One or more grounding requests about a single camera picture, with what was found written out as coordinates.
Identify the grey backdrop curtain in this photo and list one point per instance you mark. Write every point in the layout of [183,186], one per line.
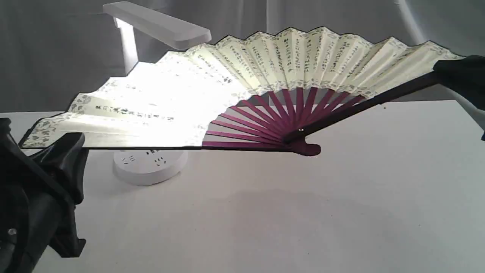
[52,50]

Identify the cream paper folding fan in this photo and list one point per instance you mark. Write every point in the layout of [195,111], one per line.
[260,93]

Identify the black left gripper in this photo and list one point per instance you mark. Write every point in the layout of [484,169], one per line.
[39,194]

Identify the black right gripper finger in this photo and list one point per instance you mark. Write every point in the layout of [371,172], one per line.
[465,77]

